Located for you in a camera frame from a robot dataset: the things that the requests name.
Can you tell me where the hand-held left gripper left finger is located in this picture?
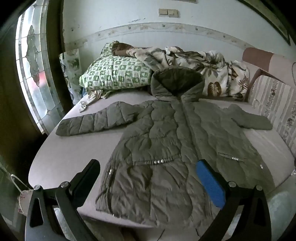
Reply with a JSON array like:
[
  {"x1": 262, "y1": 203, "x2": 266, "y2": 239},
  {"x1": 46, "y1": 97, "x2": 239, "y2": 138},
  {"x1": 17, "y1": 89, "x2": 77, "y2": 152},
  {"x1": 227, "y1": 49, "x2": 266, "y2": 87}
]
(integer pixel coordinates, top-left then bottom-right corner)
[{"x1": 24, "y1": 159, "x2": 101, "y2": 241}]

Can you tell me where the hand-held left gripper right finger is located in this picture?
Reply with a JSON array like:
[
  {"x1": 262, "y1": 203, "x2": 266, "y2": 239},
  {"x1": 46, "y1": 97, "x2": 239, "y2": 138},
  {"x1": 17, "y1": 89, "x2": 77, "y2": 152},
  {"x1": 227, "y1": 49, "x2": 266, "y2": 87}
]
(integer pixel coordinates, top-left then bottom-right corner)
[{"x1": 195, "y1": 159, "x2": 272, "y2": 241}]

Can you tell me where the brown upholstered backrest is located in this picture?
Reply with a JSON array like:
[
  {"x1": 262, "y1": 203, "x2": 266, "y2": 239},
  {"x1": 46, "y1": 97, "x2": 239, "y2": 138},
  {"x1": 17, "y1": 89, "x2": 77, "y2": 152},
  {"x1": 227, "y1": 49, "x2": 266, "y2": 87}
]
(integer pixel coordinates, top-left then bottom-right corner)
[{"x1": 242, "y1": 47, "x2": 296, "y2": 79}]

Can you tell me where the stained glass window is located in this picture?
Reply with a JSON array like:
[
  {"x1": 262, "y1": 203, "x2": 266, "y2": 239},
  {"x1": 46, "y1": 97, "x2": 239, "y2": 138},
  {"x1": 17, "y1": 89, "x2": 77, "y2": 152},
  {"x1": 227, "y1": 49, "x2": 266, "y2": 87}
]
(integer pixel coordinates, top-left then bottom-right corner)
[{"x1": 15, "y1": 5, "x2": 62, "y2": 135}]

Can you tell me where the green checkered pillow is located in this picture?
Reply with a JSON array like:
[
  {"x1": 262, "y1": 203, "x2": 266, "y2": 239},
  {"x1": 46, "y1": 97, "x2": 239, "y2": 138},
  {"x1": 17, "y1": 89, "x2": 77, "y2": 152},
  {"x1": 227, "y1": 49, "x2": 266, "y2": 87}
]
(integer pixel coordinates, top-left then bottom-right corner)
[{"x1": 79, "y1": 41, "x2": 153, "y2": 90}]

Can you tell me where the floral print fabric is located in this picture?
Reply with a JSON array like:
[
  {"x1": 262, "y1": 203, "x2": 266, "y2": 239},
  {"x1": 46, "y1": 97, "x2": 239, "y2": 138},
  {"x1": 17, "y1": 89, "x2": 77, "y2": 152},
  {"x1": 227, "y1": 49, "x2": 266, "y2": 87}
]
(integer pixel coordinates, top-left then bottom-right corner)
[{"x1": 59, "y1": 49, "x2": 83, "y2": 105}]

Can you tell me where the striped floral sofa cushion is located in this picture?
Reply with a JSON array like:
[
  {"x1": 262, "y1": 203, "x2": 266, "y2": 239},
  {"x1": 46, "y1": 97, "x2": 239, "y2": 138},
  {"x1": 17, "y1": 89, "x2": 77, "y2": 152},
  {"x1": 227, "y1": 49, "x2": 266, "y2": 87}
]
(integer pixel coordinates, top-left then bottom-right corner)
[{"x1": 247, "y1": 75, "x2": 296, "y2": 160}]

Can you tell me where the white bag with handle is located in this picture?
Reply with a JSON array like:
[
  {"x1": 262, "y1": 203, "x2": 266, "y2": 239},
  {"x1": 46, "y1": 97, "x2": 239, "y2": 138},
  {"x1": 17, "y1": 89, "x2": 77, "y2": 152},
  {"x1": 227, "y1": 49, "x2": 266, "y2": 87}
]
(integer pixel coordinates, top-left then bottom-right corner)
[{"x1": 10, "y1": 174, "x2": 32, "y2": 215}]

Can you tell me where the pale green rug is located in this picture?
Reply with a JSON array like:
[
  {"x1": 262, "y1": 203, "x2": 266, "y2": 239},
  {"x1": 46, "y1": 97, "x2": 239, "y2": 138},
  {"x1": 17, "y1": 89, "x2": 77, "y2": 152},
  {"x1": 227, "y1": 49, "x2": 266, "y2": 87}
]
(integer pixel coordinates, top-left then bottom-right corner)
[{"x1": 266, "y1": 190, "x2": 296, "y2": 241}]

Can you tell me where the olive hooded puffer coat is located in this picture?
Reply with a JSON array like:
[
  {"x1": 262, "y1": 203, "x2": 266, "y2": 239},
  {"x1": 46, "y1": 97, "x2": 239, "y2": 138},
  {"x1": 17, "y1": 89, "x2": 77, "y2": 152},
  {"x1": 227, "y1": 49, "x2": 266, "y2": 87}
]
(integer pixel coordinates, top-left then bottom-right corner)
[{"x1": 56, "y1": 68, "x2": 275, "y2": 229}]

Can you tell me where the leaf print blanket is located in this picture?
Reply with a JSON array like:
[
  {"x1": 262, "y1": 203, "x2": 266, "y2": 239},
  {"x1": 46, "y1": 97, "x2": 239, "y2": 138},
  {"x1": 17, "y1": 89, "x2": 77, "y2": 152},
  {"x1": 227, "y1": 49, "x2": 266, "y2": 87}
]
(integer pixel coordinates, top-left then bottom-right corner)
[{"x1": 112, "y1": 42, "x2": 250, "y2": 100}]

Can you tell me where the dark framed wall picture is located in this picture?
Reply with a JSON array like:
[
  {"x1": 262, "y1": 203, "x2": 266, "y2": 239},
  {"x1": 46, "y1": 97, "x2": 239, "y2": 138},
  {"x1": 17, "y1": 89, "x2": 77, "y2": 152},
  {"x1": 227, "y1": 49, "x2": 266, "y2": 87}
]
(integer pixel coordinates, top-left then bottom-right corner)
[{"x1": 238, "y1": 0, "x2": 291, "y2": 46}]

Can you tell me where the small crumpled pale cloth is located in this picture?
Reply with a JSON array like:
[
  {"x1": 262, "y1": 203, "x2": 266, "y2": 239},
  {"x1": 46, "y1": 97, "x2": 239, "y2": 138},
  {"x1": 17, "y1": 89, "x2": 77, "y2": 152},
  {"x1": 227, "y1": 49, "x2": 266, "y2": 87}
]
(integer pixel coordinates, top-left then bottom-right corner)
[{"x1": 79, "y1": 90, "x2": 103, "y2": 113}]

